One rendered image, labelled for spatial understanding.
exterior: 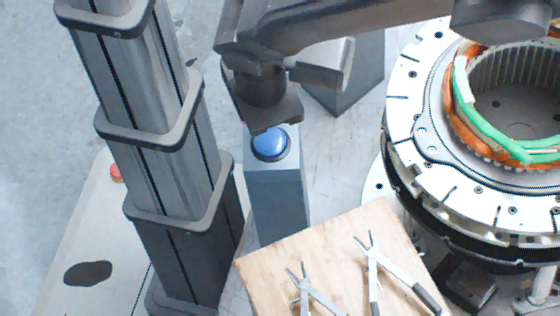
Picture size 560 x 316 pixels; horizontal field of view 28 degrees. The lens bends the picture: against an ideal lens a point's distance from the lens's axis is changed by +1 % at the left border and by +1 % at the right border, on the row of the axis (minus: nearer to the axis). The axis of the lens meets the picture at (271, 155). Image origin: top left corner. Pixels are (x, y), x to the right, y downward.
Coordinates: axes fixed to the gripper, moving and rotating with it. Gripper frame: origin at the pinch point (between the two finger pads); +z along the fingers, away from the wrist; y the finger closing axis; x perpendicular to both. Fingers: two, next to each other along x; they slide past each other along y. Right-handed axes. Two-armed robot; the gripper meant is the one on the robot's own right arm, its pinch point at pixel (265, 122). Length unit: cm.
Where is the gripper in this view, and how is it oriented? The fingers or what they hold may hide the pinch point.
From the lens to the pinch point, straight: 129.1
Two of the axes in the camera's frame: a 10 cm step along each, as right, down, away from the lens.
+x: -9.3, 3.4, -1.2
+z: 0.4, 4.4, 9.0
